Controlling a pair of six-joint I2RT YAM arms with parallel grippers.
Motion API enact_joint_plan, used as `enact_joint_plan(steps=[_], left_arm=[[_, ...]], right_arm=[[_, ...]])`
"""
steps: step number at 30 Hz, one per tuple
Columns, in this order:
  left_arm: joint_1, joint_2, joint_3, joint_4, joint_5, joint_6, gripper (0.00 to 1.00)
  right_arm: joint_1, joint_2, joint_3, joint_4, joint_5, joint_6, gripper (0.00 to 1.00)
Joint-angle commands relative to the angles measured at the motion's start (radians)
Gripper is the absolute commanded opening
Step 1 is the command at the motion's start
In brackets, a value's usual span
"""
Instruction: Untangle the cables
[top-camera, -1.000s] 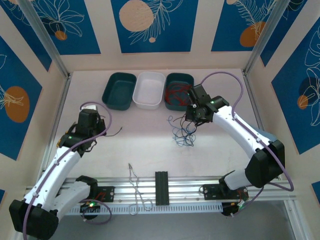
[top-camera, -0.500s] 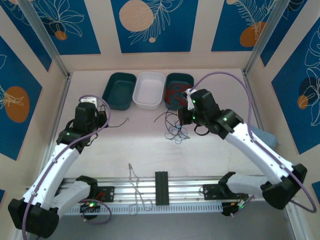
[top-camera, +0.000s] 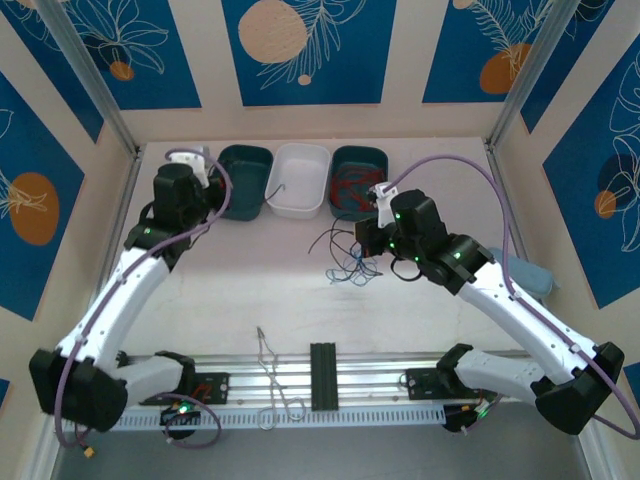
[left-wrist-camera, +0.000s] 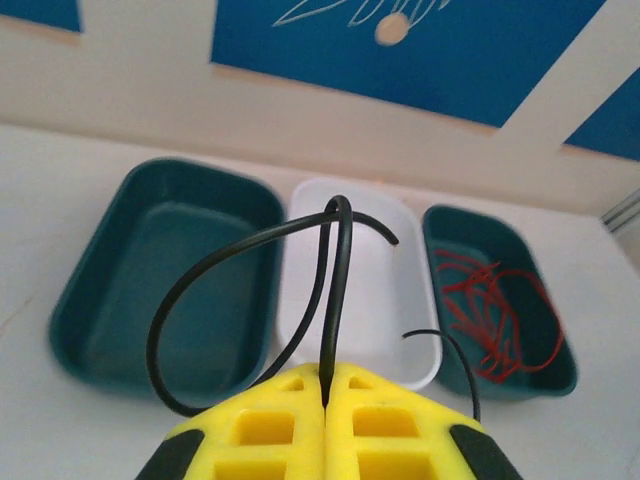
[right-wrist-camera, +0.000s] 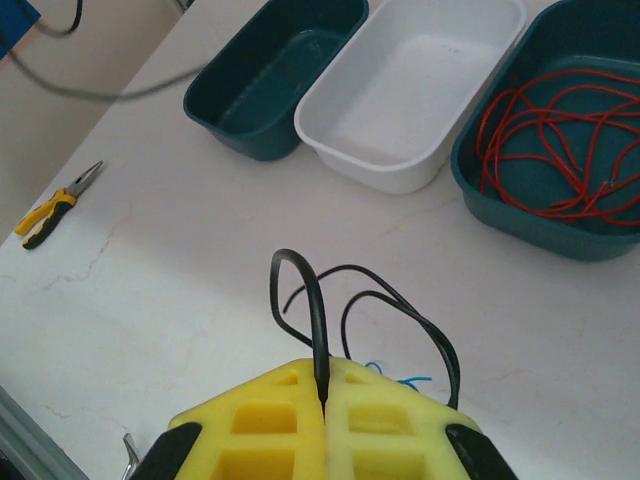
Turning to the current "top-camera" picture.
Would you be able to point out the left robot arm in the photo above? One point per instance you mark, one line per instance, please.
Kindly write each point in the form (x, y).
(115, 310)

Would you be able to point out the aluminium frame post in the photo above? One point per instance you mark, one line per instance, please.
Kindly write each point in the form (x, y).
(90, 75)
(530, 70)

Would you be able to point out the controller board with green light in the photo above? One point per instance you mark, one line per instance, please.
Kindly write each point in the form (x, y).
(467, 417)
(180, 415)

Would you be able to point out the aluminium side rail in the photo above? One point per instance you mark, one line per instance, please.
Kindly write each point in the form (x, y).
(122, 210)
(500, 175)

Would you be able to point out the teal plastic bin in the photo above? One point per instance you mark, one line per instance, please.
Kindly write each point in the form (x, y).
(245, 175)
(370, 155)

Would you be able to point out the white plastic bin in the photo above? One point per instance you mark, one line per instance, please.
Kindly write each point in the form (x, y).
(300, 170)

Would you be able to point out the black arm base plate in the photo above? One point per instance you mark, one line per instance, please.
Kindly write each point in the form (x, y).
(422, 382)
(217, 387)

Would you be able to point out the aluminium front rail frame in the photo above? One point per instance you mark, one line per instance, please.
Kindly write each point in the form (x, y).
(375, 367)

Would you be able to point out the black extrusion piece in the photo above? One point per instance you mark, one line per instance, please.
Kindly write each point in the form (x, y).
(324, 375)

